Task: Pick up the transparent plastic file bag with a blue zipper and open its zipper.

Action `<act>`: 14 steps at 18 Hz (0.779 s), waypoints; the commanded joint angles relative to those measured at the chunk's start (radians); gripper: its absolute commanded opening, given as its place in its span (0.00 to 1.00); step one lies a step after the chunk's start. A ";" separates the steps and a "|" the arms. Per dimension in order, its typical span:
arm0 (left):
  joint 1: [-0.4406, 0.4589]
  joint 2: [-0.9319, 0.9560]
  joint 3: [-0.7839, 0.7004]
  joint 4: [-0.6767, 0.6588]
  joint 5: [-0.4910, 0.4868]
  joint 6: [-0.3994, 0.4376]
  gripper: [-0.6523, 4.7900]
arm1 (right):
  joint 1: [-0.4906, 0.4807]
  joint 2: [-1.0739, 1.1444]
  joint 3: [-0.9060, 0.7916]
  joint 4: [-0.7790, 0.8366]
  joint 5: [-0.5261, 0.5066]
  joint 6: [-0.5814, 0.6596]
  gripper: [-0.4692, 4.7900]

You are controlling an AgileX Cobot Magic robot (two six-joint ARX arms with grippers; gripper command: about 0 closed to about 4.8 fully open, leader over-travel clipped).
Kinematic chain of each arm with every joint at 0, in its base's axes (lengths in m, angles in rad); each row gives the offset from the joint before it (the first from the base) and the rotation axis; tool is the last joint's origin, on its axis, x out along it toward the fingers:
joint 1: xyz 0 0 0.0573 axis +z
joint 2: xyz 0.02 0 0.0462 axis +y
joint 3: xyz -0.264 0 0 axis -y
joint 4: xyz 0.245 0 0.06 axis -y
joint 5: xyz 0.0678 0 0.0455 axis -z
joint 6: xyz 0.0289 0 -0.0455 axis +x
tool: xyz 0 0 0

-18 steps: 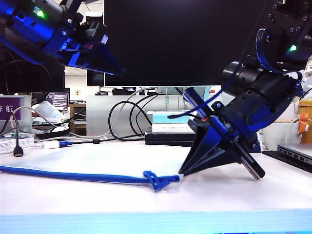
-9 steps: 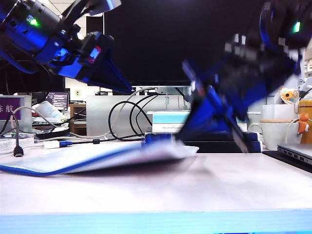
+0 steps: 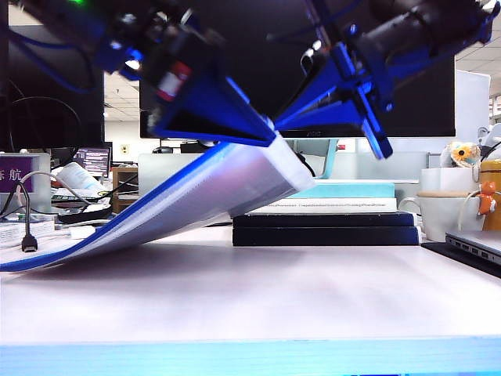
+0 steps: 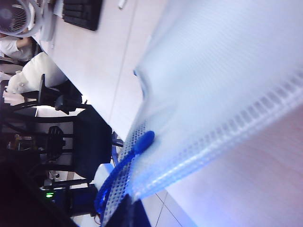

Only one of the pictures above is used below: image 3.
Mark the white toy figure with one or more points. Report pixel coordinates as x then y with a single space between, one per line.
493 137

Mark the yellow tin box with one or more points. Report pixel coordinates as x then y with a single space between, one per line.
494 172

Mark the round wooden mug lid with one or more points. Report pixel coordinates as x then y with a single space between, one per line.
442 193

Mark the white book with spine text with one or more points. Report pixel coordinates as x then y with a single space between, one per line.
352 204

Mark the silver laptop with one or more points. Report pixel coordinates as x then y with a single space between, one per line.
477 241

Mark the purple desk name sign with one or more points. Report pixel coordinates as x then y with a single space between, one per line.
19 176

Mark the open paper booklet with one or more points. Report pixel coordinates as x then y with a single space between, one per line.
78 176

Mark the white paper stack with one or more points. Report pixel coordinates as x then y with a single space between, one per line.
23 233

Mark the white partition board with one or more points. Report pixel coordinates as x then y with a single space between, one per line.
471 109

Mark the black flat item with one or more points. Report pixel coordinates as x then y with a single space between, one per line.
86 215

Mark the white adapter plug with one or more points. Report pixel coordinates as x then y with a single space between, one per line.
82 233

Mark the wooden shelf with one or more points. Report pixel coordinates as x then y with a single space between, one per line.
125 188

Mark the white cardboard box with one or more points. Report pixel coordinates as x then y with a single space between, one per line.
446 180

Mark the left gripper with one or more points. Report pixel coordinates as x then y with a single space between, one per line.
184 51

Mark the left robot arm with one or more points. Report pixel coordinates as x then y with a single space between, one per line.
58 15

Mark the sunflower plush toy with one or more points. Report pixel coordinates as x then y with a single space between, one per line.
463 152

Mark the background monitor showing code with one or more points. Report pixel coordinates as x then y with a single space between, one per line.
94 162

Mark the white ceramic mug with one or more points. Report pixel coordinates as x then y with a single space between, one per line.
438 219

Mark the black computer monitor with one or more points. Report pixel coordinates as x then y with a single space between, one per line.
254 47

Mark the black side monitor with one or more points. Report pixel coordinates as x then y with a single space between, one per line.
39 117

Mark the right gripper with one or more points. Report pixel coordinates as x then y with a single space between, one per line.
368 78

